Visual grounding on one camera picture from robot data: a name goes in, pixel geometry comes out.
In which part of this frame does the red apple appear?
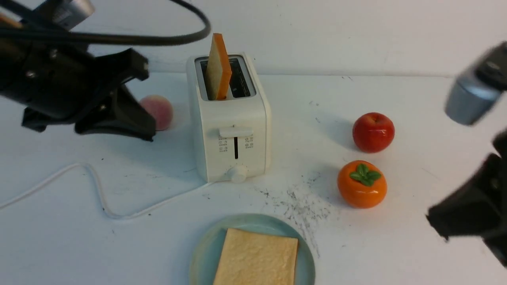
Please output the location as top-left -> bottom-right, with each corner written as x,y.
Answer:
353,112 -> 395,153

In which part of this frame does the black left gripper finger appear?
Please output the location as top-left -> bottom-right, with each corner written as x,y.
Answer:
93,48 -> 150,103
74,85 -> 156,141

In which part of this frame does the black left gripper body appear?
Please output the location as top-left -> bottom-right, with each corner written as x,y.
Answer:
1,38 -> 103,133

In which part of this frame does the pink peach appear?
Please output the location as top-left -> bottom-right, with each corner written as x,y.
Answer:
139,95 -> 174,131

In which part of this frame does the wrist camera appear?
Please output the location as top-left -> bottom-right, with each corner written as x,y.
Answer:
445,41 -> 507,126
35,0 -> 95,30

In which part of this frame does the light green plate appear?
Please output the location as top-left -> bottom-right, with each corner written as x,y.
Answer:
189,213 -> 316,285

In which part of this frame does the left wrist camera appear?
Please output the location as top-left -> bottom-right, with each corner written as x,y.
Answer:
35,0 -> 95,30

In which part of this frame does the white toaster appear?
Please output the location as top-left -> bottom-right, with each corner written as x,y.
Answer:
186,53 -> 272,183

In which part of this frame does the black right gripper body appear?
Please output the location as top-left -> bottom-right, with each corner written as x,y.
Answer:
426,131 -> 507,266

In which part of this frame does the toast slice slot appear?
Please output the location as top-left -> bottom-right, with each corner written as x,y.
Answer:
213,228 -> 299,285
204,34 -> 232,101

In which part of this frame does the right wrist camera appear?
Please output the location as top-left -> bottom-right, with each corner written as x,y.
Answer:
445,41 -> 507,126

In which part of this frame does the orange persimmon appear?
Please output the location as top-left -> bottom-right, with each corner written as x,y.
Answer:
337,160 -> 388,209

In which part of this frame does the white toaster power cable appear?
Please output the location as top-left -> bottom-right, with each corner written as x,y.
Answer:
0,162 -> 214,220

